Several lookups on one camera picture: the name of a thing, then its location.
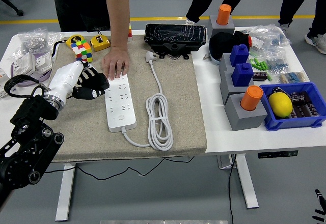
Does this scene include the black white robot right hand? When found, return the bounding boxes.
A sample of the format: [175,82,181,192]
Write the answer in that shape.
[312,189,326,224]

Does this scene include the person's left hand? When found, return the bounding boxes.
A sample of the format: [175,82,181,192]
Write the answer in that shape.
[101,46,130,80]

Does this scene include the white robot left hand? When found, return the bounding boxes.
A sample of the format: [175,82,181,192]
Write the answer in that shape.
[45,60,106,107]

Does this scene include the black plug adapter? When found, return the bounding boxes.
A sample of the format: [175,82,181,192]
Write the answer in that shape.
[81,71,111,95]

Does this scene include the white power strip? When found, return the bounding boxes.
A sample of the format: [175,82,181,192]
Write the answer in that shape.
[103,74,138,133]

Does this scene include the purple tray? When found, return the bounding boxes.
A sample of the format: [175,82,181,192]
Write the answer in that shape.
[10,51,53,87]

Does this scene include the small yellow tape measure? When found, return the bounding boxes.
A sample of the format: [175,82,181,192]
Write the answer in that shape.
[87,29,111,52]

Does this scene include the white socket box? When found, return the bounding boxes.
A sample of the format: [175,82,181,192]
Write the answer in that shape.
[34,52,53,72]
[12,53,35,77]

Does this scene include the scrambled colour puzzle cube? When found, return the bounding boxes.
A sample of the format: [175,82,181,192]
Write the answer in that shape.
[70,40,94,63]

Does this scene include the round yellow tape measure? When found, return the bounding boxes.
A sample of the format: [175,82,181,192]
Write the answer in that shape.
[51,34,86,58]

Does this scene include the clear bag of metal parts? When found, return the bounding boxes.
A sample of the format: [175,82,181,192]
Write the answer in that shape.
[7,26,63,62]

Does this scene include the white circuit breaker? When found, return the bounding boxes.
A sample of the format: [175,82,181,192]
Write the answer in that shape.
[0,68,11,99]

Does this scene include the black device in plastic wrap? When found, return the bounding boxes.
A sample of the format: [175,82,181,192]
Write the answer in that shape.
[144,23,206,60]

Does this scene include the black table control panel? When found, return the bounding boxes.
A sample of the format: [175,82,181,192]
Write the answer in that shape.
[257,150,298,159]

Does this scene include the grey-brown mat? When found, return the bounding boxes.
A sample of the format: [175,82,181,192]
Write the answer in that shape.
[45,34,207,163]

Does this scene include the white table leg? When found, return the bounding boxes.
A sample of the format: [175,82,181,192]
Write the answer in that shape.
[234,154,260,209]
[55,162,76,222]

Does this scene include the blue plastic bin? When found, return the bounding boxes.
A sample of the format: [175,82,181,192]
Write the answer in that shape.
[259,81,326,131]

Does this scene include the white bowl with blue rim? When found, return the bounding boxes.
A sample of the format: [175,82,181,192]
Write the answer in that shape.
[208,48,222,66]

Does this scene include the dark brown capacitor pack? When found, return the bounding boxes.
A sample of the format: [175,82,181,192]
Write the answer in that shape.
[289,91,320,118]

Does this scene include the grey square block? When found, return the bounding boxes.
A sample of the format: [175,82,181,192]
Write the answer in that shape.
[206,15,235,39]
[219,70,255,105]
[224,93,268,132]
[218,52,252,74]

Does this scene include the black cloth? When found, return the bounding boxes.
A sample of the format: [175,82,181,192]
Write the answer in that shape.
[208,30,253,62]

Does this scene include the yellow lemon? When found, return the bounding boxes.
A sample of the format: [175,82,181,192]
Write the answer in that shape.
[268,92,293,119]

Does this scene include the orange cylinder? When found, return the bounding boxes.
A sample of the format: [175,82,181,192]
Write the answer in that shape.
[240,85,264,111]
[216,4,232,26]

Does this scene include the small black clip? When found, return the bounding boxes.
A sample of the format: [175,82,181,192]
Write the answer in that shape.
[271,87,290,97]

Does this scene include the blue block with knob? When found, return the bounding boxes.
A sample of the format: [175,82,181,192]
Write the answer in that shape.
[229,43,250,67]
[231,63,255,87]

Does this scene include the clear bag of taped resistors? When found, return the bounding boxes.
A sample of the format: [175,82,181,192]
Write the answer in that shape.
[277,70,310,85]

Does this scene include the small white carton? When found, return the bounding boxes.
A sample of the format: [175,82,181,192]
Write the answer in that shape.
[251,37,264,49]

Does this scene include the clear bag of blue resistors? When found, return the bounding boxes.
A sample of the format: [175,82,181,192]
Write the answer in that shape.
[262,48,290,73]

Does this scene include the large clear bag of resistors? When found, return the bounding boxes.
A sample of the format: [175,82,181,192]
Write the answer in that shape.
[248,24,291,54]

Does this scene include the white power strip cord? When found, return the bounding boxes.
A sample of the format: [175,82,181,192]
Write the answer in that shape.
[121,50,174,151]

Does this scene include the black hanging cable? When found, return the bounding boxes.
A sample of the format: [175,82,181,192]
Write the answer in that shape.
[227,155,236,224]

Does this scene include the thin black plug cord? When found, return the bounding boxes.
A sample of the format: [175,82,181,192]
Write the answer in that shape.
[44,156,195,181]

